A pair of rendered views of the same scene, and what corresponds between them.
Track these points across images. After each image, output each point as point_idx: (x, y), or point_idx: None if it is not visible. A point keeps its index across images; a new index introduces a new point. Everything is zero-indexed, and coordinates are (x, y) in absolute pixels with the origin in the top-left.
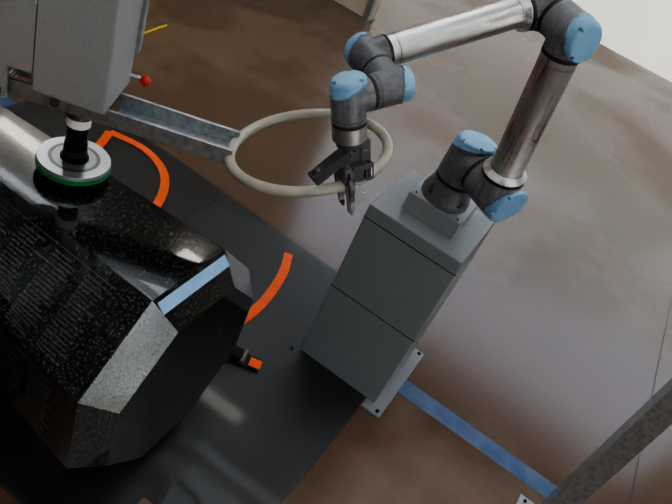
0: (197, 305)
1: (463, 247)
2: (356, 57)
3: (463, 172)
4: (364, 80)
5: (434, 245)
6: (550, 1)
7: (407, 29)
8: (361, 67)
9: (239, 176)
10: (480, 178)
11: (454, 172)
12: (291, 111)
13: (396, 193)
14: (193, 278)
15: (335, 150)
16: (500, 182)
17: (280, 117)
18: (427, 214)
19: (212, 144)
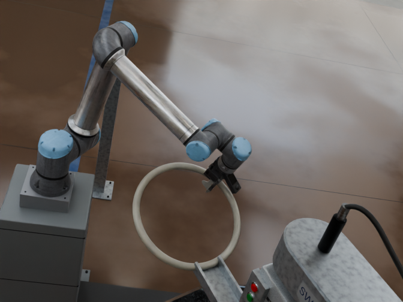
0: (244, 285)
1: (76, 175)
2: (214, 148)
3: (77, 153)
4: (242, 137)
5: (92, 189)
6: (119, 38)
7: (183, 118)
8: (217, 146)
9: (237, 241)
10: (90, 140)
11: (71, 162)
12: (149, 241)
13: (52, 219)
14: (242, 287)
15: (226, 175)
16: (98, 126)
17: (157, 247)
18: (71, 193)
19: (226, 266)
